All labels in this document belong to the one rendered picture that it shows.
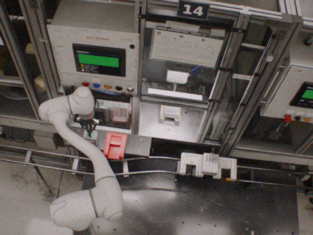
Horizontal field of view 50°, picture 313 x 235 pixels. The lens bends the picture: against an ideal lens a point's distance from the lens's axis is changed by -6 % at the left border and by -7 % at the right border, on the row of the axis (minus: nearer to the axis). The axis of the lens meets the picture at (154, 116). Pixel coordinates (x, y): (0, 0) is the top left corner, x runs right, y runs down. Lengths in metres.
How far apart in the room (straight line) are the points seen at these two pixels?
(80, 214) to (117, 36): 0.78
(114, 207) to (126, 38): 0.72
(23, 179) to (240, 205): 1.88
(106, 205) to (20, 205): 1.77
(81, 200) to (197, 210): 1.07
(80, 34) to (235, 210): 1.53
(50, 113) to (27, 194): 1.52
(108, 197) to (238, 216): 1.16
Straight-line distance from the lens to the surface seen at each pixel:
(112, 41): 1.59
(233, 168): 2.33
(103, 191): 1.53
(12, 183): 3.29
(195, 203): 2.40
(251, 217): 2.47
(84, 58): 1.69
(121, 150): 2.19
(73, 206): 1.51
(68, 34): 1.63
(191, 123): 2.38
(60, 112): 1.79
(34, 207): 3.17
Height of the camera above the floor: 2.94
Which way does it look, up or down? 59 degrees down
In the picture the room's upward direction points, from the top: 7 degrees clockwise
